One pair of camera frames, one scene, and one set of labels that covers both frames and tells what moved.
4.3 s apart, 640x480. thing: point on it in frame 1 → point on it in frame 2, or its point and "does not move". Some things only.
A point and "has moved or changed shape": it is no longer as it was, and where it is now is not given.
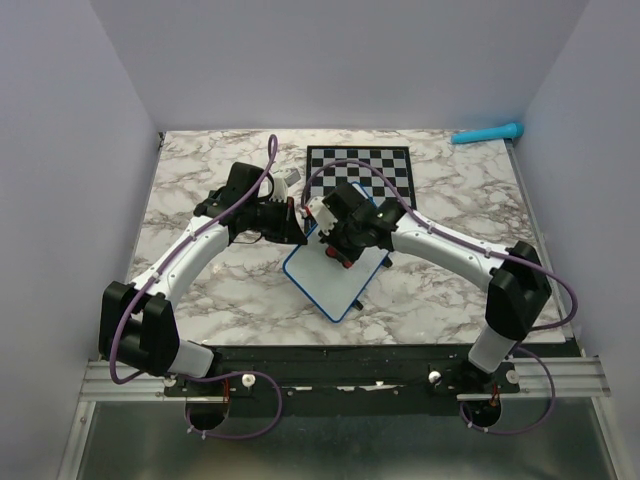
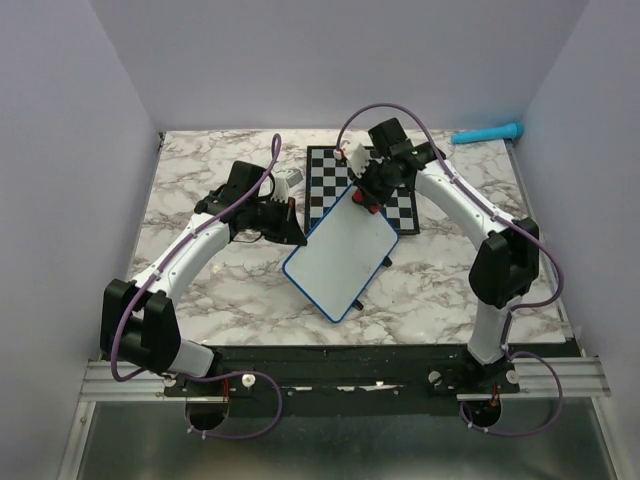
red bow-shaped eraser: (333, 253) has moved or changed shape
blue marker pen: (511, 131) does not move
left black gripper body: (273, 219) does not move
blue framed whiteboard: (336, 289) does not move
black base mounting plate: (344, 380) does not move
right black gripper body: (344, 240) → (376, 182)
